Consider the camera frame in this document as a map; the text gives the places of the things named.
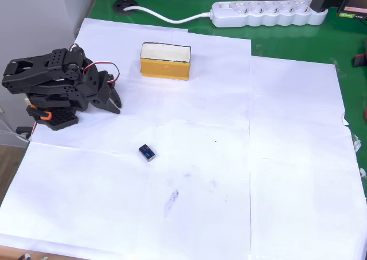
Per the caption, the white power strip cable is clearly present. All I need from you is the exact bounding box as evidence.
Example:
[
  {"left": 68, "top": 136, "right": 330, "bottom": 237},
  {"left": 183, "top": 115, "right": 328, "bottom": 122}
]
[{"left": 123, "top": 5, "right": 214, "bottom": 24}]

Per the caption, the black table clamp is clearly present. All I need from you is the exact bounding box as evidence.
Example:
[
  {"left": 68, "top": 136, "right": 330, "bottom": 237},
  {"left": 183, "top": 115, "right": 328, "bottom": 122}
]
[{"left": 15, "top": 126, "right": 33, "bottom": 140}]

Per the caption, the black cable grommet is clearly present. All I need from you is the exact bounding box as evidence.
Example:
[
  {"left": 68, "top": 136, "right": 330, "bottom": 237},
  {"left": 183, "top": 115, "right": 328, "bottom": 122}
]
[{"left": 112, "top": 0, "right": 140, "bottom": 15}]

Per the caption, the yellow rectangular box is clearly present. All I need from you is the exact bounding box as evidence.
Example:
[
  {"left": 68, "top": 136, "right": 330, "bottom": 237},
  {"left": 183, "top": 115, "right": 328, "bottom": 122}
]
[{"left": 139, "top": 41, "right": 192, "bottom": 81}]

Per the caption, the red servo cable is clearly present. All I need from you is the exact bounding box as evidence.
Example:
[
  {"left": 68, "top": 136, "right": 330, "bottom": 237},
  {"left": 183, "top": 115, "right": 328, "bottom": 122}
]
[{"left": 68, "top": 43, "right": 120, "bottom": 85}]

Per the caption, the orange clamp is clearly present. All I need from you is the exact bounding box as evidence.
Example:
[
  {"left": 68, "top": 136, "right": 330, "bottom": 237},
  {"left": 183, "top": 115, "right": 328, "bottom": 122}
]
[{"left": 27, "top": 105, "right": 53, "bottom": 121}]

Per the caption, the black laptop with green sticker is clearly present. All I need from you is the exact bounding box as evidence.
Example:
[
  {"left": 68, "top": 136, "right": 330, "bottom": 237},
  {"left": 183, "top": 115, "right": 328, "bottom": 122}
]
[{"left": 337, "top": 0, "right": 367, "bottom": 22}]

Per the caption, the thin white cable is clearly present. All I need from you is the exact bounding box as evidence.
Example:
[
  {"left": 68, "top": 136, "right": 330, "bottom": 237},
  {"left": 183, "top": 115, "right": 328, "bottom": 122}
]
[{"left": 0, "top": 118, "right": 29, "bottom": 143}]

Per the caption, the white paper sheet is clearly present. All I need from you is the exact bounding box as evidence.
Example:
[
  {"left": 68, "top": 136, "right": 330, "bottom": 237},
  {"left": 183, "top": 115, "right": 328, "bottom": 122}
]
[
  {"left": 171, "top": 30, "right": 252, "bottom": 129},
  {"left": 248, "top": 55, "right": 367, "bottom": 260},
  {"left": 28, "top": 17, "right": 190, "bottom": 155},
  {"left": 137, "top": 119, "right": 253, "bottom": 260},
  {"left": 0, "top": 141, "right": 160, "bottom": 257}
]

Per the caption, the small dark blue block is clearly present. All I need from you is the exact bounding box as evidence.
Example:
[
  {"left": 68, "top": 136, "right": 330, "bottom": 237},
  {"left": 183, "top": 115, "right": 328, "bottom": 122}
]
[{"left": 138, "top": 144, "right": 157, "bottom": 163}]

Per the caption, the red black small tool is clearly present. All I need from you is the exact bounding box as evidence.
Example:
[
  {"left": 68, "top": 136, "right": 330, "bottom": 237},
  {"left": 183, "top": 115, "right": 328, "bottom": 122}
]
[{"left": 352, "top": 53, "right": 367, "bottom": 68}]

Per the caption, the white power strip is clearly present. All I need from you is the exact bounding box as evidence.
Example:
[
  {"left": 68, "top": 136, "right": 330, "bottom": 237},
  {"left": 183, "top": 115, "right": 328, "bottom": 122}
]
[{"left": 211, "top": 0, "right": 329, "bottom": 28}]

